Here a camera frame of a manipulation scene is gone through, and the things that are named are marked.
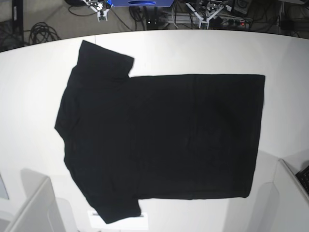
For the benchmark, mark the black T-shirt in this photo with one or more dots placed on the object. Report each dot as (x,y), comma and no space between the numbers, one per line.
(187,137)

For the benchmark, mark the blue box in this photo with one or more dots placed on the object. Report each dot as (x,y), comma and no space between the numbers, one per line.
(127,3)

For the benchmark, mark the white partition panel left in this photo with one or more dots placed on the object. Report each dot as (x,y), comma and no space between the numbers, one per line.
(28,204)

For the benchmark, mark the white partition panel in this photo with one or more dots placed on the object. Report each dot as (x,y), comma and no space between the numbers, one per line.
(282,205)
(28,204)

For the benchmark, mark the white partition panel right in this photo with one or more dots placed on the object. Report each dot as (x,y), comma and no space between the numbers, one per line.
(282,205)

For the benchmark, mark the black keyboard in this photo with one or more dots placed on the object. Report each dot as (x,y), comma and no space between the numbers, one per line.
(303,178)

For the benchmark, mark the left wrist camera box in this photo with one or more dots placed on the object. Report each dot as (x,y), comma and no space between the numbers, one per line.
(204,24)

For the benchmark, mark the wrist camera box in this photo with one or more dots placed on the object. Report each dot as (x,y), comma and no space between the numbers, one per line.
(204,24)
(102,15)

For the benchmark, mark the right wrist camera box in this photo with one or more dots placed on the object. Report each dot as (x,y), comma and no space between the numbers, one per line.
(102,15)

